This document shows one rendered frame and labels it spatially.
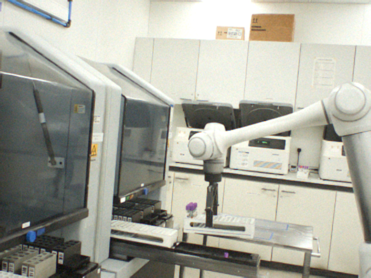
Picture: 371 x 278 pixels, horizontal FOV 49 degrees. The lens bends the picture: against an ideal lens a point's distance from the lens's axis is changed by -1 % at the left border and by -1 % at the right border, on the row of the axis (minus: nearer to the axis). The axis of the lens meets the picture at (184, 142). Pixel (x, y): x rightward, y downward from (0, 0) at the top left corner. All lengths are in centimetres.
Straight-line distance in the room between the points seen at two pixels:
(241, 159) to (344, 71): 131
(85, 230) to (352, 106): 100
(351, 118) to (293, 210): 259
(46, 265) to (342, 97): 106
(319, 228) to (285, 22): 204
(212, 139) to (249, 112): 266
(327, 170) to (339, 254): 77
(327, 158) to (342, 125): 245
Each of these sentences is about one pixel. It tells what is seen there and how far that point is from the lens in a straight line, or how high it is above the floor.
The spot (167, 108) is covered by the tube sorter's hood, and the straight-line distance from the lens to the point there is 218.
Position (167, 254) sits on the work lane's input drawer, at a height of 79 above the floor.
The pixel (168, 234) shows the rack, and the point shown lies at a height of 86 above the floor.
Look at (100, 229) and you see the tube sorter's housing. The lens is 163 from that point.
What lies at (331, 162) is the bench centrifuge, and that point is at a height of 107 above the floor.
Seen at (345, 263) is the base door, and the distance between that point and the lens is 408.
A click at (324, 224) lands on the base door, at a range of 398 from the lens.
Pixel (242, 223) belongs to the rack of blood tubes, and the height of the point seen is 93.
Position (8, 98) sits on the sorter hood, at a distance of 107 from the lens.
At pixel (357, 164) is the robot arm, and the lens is 148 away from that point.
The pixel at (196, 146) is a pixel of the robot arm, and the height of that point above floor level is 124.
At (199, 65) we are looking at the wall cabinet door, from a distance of 434.
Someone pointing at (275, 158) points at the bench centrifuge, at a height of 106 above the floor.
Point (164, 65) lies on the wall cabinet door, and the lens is 444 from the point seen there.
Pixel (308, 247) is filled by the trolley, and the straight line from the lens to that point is 191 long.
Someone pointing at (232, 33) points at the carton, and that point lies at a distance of 442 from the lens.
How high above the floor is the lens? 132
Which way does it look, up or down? 3 degrees down
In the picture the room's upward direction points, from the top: 5 degrees clockwise
